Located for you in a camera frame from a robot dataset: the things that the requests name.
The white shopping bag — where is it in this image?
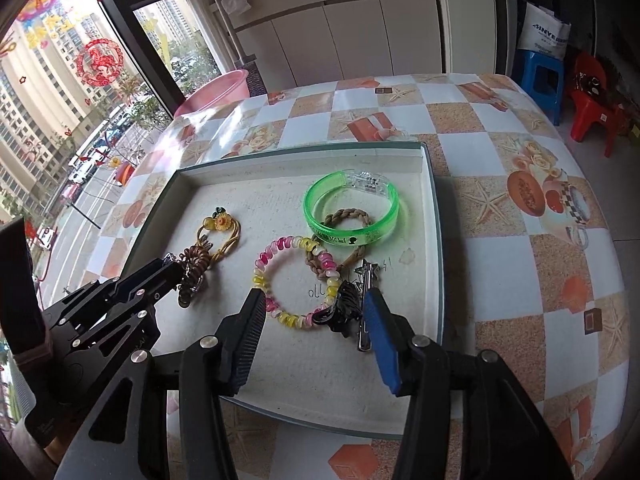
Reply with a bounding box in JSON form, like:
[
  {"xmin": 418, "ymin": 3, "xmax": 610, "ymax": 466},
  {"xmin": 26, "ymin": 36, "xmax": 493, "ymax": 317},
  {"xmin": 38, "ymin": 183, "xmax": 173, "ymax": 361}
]
[{"xmin": 518, "ymin": 2, "xmax": 572, "ymax": 61}]

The pink plastic basin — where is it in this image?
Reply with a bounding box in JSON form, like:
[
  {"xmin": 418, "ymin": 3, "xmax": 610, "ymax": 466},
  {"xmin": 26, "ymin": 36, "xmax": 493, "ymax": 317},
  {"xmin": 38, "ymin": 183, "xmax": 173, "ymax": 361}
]
[{"xmin": 174, "ymin": 70, "xmax": 250, "ymax": 118}]

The red plastic child chair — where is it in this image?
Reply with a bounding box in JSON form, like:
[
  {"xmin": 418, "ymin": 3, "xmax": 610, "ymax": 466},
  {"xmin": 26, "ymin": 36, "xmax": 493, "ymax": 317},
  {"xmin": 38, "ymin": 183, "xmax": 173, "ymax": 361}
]
[{"xmin": 568, "ymin": 51, "xmax": 628, "ymax": 158}]

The pink yellow spiral hair tie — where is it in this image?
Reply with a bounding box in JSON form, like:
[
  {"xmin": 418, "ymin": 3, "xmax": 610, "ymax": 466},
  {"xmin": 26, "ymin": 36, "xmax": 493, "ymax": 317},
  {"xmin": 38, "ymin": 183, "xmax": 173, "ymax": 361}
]
[{"xmin": 252, "ymin": 235, "xmax": 343, "ymax": 330}]

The grey-green jewelry tray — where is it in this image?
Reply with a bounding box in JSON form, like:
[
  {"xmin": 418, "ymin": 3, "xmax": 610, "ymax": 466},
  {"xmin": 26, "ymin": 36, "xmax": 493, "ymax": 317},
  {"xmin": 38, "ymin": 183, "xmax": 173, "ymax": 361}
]
[{"xmin": 121, "ymin": 141, "xmax": 445, "ymax": 442}]

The black claw hair clip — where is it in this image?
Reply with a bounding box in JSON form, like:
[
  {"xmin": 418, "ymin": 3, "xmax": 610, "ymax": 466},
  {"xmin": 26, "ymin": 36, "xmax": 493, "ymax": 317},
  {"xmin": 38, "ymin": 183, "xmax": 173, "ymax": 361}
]
[{"xmin": 311, "ymin": 281, "xmax": 362, "ymax": 338}]

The green translucent bangle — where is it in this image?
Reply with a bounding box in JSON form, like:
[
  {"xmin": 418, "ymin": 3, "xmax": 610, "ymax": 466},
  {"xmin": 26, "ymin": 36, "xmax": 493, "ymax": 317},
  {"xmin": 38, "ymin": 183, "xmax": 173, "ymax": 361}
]
[{"xmin": 303, "ymin": 169, "xmax": 400, "ymax": 247}]

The blue plastic stool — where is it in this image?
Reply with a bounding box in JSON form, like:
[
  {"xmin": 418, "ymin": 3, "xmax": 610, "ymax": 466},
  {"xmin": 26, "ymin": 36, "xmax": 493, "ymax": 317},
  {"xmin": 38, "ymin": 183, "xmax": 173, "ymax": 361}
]
[{"xmin": 511, "ymin": 49, "xmax": 564, "ymax": 126}]

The yellow flower cord hair tie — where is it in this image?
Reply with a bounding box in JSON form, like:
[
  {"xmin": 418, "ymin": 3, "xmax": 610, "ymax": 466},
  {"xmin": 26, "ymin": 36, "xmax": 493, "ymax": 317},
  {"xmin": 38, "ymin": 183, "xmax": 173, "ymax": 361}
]
[{"xmin": 195, "ymin": 206, "xmax": 242, "ymax": 266}]

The red horse window decal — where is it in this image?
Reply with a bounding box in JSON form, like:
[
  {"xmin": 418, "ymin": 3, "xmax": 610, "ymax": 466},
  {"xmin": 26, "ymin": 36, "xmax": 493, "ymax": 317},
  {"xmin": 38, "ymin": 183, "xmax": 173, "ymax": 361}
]
[{"xmin": 75, "ymin": 38, "xmax": 124, "ymax": 87}]

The silver metal hair clip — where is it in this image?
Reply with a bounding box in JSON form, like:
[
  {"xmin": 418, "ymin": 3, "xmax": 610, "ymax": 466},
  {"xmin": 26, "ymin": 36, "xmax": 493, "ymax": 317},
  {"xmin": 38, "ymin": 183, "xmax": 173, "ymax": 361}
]
[{"xmin": 355, "ymin": 259, "xmax": 383, "ymax": 352}]

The brown braided bracelet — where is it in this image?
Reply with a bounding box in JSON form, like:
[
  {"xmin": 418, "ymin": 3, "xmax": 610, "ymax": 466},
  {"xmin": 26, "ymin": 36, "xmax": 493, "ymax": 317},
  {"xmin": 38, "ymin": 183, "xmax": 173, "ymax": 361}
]
[{"xmin": 305, "ymin": 207, "xmax": 376, "ymax": 281}]

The checkered patterned tablecloth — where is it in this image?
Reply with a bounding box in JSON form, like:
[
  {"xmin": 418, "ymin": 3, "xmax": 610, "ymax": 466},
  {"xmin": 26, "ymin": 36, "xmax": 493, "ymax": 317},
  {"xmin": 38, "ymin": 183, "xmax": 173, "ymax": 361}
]
[{"xmin": 84, "ymin": 74, "xmax": 629, "ymax": 479}]

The white cabinet counter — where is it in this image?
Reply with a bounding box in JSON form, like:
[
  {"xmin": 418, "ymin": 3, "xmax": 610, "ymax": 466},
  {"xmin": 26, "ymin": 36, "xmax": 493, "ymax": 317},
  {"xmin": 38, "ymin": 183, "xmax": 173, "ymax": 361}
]
[{"xmin": 230, "ymin": 0, "xmax": 445, "ymax": 91}]

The brown spiral hair tie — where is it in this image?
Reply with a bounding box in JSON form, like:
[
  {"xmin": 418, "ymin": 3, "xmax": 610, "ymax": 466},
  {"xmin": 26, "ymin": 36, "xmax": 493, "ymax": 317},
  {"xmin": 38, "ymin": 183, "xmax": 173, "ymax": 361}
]
[{"xmin": 176, "ymin": 240, "xmax": 214, "ymax": 309}]

